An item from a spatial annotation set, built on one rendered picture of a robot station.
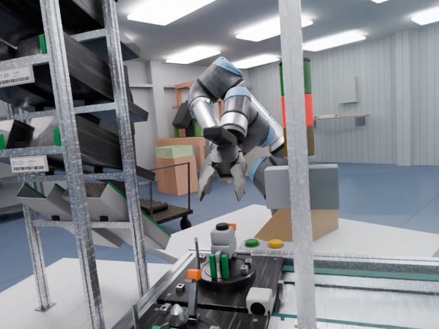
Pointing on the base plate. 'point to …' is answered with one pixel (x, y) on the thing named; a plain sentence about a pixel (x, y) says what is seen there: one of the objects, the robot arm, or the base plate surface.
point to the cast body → (223, 241)
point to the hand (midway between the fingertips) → (218, 195)
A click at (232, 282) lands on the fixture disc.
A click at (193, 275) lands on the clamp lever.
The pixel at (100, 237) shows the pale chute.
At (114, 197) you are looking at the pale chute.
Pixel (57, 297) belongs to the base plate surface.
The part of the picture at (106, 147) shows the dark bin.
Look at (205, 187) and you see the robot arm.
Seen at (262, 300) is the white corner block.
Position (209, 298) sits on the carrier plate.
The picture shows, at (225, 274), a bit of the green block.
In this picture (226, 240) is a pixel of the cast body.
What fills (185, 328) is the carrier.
